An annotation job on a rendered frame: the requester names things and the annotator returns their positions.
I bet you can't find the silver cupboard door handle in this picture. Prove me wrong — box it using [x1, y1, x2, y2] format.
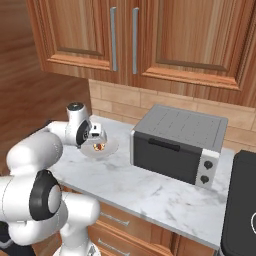
[131, 6, 140, 75]
[109, 6, 119, 72]

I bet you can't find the wooden base cupboard door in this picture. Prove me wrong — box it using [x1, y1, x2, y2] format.
[173, 234, 222, 256]

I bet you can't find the grey black toaster oven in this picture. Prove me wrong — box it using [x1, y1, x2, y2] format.
[129, 103, 230, 190]

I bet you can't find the black toaster oven door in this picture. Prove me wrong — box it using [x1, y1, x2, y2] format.
[132, 131, 203, 186]

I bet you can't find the silver drawer handle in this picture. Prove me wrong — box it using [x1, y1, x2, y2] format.
[99, 211, 131, 227]
[97, 237, 132, 256]

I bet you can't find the wooden drawer front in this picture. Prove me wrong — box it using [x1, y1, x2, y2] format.
[95, 201, 155, 242]
[87, 221, 175, 256]

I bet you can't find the white round plate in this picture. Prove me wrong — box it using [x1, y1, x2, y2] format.
[79, 136, 120, 160]

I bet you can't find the black toaster oven handle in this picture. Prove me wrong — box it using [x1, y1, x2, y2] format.
[147, 137, 181, 153]

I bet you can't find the wooden wall cupboard door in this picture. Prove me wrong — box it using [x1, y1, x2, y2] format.
[126, 0, 256, 108]
[25, 0, 124, 85]

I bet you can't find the black hob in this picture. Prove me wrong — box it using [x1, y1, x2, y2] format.
[219, 149, 256, 256]

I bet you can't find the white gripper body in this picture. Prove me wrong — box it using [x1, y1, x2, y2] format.
[87, 128, 109, 145]

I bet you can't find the orange brown food piece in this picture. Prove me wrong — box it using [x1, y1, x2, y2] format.
[92, 142, 106, 152]

